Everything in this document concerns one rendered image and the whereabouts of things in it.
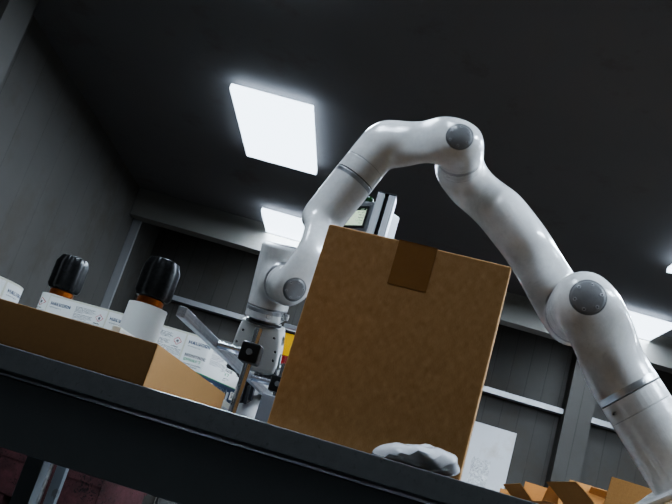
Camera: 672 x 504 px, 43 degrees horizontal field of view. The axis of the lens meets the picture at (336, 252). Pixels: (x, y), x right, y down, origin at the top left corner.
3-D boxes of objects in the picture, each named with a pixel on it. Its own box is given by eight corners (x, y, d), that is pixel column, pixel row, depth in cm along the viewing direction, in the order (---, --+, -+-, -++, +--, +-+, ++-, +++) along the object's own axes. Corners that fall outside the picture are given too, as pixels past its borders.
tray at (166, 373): (18, 367, 105) (31, 336, 106) (215, 426, 101) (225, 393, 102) (-124, 309, 77) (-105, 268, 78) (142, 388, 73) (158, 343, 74)
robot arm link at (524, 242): (576, 349, 157) (565, 362, 172) (629, 313, 157) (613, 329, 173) (420, 147, 171) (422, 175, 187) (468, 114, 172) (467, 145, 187)
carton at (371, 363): (305, 449, 131) (353, 286, 139) (457, 494, 127) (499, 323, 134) (265, 424, 103) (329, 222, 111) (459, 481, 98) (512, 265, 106)
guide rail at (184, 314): (284, 416, 210) (286, 411, 210) (289, 418, 210) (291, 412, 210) (175, 315, 108) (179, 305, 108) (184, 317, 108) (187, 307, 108)
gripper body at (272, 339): (292, 321, 177) (280, 372, 177) (246, 308, 178) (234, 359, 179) (284, 325, 169) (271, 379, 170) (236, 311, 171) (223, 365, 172)
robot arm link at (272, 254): (295, 315, 171) (279, 305, 179) (311, 252, 170) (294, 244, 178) (256, 308, 167) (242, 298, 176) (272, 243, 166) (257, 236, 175)
